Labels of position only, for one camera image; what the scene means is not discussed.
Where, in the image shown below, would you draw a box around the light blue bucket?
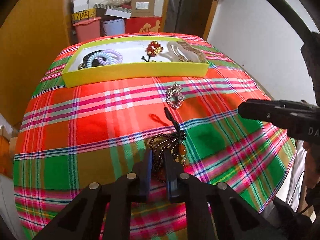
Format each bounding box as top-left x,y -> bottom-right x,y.
103,18 -> 125,36

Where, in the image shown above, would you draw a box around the rhinestone hair clip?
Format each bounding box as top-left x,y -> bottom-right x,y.
165,83 -> 184,109

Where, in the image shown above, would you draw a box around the red bead gold charm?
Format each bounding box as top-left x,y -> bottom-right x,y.
146,41 -> 163,57

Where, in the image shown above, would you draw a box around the black wristband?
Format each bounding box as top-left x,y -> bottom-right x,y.
78,50 -> 103,70

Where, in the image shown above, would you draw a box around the white open carton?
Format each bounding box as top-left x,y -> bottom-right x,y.
72,0 -> 89,13

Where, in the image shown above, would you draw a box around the plaid tablecloth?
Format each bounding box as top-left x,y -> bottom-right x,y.
14,35 -> 296,239

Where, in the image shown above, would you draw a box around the wooden door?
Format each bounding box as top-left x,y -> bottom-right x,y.
202,0 -> 219,41

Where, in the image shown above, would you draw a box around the dark bead bracelet with tassel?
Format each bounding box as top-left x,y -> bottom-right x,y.
149,106 -> 188,181

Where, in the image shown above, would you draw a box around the striped white box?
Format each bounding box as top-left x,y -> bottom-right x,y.
93,4 -> 132,19

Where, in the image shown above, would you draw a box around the red gift box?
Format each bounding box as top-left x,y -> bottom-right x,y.
125,16 -> 162,34

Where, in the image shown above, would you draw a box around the yellow printed box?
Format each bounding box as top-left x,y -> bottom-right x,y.
71,8 -> 96,24

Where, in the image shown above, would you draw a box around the brown cardboard box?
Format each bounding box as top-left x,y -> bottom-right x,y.
131,0 -> 155,18

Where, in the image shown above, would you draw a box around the yellow shallow box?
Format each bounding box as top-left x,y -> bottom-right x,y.
62,35 -> 209,88

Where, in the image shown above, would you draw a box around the purple spiral hair tie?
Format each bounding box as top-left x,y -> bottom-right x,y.
96,49 -> 124,66

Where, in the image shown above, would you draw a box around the person's right hand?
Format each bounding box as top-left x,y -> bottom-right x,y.
303,141 -> 319,189

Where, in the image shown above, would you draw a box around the wooden wardrobe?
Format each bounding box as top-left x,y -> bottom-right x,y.
1,0 -> 71,128

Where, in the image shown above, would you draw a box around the pink plastic bin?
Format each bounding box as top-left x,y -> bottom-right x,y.
73,17 -> 101,42

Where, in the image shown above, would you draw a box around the blue spiral hair tie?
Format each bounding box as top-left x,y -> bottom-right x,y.
85,51 -> 117,68

